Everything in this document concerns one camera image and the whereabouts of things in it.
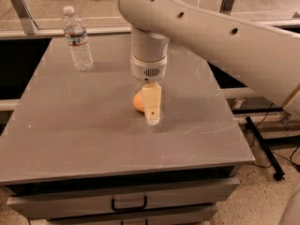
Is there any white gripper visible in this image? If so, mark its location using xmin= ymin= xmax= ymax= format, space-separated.
xmin=130 ymin=55 xmax=167 ymax=126

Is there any orange fruit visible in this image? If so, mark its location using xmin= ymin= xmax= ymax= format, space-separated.
xmin=133 ymin=92 xmax=144 ymax=113

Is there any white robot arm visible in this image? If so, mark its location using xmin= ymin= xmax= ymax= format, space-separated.
xmin=118 ymin=0 xmax=300 ymax=119

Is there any grey drawer cabinet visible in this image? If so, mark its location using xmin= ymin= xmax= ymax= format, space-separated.
xmin=0 ymin=36 xmax=253 ymax=225

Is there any clear plastic water bottle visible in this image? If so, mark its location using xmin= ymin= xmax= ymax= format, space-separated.
xmin=62 ymin=6 xmax=94 ymax=71

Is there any black metal stand leg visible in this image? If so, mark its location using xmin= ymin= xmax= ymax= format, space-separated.
xmin=246 ymin=116 xmax=285 ymax=181

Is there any black drawer handle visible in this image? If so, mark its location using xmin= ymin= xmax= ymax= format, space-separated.
xmin=111 ymin=196 xmax=148 ymax=213

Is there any left metal railing post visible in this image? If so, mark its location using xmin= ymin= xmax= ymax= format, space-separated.
xmin=10 ymin=0 xmax=38 ymax=35

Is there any black floor cable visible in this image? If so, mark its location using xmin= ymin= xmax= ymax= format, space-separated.
xmin=251 ymin=103 xmax=300 ymax=173

